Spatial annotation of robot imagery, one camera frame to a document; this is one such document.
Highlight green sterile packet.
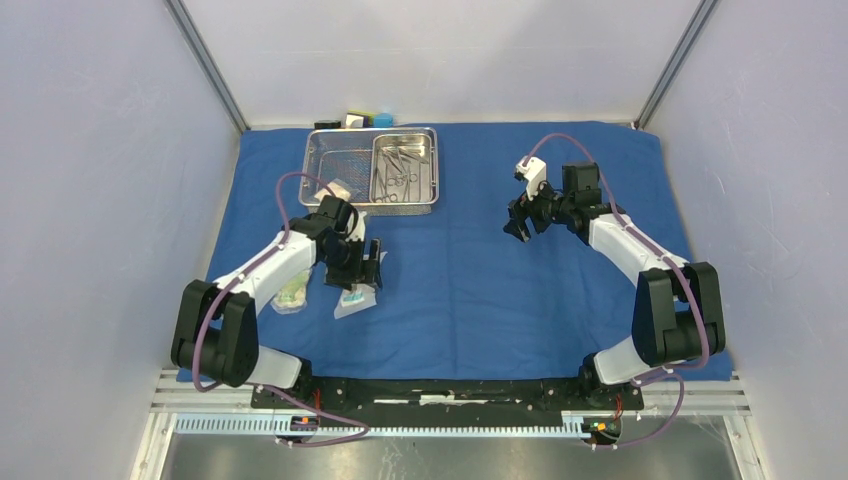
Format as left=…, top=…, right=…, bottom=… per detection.
left=270, top=269, right=312, bottom=315

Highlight metal mesh tray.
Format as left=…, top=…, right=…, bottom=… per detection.
left=299, top=127, right=440, bottom=216

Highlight cyan blue block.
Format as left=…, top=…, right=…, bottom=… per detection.
left=371, top=112, right=395, bottom=128

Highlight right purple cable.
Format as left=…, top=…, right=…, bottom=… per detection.
left=517, top=133, right=711, bottom=452

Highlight slotted cable duct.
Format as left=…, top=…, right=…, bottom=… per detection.
left=173, top=413, right=611, bottom=440

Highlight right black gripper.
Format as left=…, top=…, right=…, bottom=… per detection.
left=503, top=174, right=574, bottom=243

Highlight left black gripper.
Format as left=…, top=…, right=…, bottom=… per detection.
left=321, top=235, right=382, bottom=291

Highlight white and yellow block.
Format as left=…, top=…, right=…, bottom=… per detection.
left=343, top=110, right=375, bottom=129

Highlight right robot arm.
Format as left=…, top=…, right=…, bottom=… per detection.
left=504, top=157, right=726, bottom=408

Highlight beige gauze packet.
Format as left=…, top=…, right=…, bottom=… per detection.
left=314, top=179, right=355, bottom=202

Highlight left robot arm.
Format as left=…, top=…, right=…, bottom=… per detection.
left=170, top=196, right=383, bottom=408

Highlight white sterile packet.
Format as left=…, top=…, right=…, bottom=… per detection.
left=333, top=285, right=377, bottom=319

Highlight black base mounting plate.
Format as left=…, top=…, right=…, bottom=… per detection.
left=283, top=376, right=645, bottom=429

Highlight small black block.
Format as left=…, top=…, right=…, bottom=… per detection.
left=314, top=120, right=342, bottom=130

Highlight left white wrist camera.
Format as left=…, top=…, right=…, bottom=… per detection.
left=347, top=209, right=367, bottom=242

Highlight steel surgical instruments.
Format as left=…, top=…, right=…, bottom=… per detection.
left=373, top=146, right=431, bottom=203

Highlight blue surgical wrap cloth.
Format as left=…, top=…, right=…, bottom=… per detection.
left=176, top=120, right=734, bottom=384

